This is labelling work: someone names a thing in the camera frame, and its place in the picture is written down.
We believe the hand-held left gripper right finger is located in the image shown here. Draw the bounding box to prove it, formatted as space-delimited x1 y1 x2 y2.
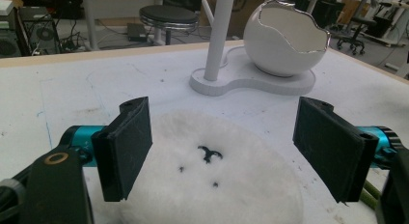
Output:
292 96 380 204

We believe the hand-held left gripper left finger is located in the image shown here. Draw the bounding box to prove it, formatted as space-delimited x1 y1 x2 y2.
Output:
91 96 153 203

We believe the white fluffy plush toy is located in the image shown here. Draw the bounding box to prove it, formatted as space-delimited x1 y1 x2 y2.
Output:
119 109 305 224

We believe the white stand with pole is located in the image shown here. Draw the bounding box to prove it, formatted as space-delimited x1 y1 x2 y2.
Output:
188 0 316 98

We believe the black office chair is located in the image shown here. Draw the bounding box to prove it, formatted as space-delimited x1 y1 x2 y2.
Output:
335 15 378 56

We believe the white eggshell-shaped bowl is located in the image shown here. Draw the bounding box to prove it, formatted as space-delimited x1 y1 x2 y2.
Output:
242 0 332 78

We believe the black flat box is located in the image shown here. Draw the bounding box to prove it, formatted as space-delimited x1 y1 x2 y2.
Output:
126 22 149 42

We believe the white metal table leg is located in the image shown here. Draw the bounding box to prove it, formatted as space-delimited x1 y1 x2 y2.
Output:
81 0 100 51

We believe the black round stool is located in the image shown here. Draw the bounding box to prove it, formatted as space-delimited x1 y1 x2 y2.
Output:
139 4 200 46

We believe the black computer tower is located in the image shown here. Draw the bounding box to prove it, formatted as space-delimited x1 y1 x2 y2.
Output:
15 6 62 56

